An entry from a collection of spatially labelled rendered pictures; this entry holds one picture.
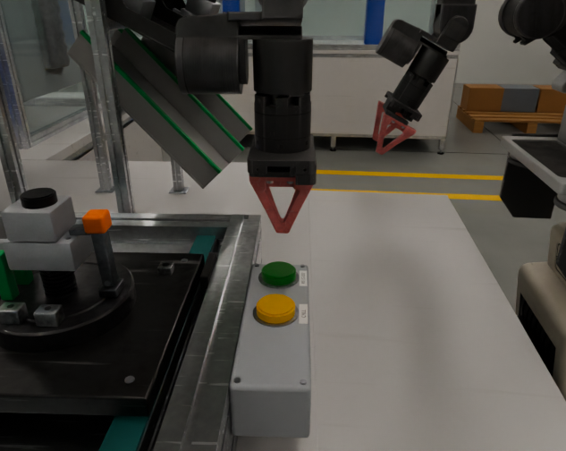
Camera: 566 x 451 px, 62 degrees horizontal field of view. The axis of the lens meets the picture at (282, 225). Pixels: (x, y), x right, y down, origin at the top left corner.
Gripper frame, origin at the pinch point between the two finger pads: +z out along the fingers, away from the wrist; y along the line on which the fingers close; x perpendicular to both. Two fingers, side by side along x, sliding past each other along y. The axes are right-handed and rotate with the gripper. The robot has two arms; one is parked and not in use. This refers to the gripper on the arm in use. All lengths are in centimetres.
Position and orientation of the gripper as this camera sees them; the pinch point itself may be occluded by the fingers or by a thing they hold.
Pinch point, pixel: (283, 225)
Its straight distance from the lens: 52.6
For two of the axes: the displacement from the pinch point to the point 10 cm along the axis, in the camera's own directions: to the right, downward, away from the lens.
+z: 0.0, 9.0, 4.3
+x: 10.0, 0.1, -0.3
